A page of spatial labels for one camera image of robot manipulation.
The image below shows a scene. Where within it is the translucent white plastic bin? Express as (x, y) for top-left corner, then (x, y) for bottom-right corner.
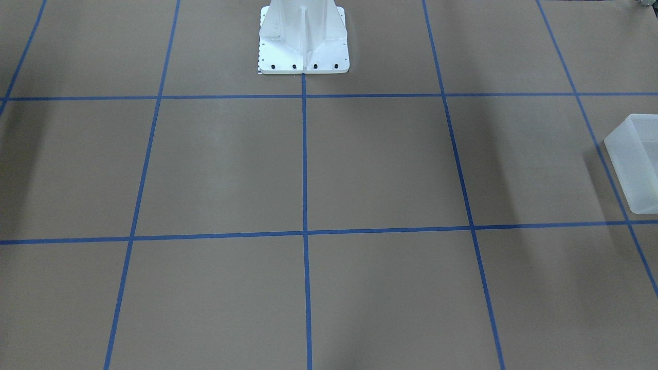
(604, 114), (657, 214)

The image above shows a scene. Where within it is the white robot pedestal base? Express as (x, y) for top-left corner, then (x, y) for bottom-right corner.
(257, 1), (350, 75)

